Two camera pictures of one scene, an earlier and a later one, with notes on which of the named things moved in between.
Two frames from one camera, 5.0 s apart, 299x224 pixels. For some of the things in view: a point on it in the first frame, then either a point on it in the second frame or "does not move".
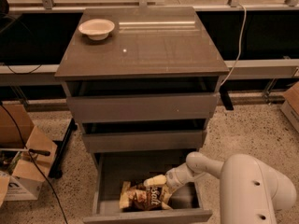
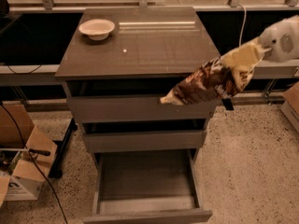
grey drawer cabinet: x=144 y=82 does not move
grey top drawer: x=186 y=98 does not move
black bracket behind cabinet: x=227 y=101 does not move
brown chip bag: x=138 y=197 → x=220 y=76
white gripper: x=173 y=177 → x=279 y=42
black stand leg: x=56 y=171 does not move
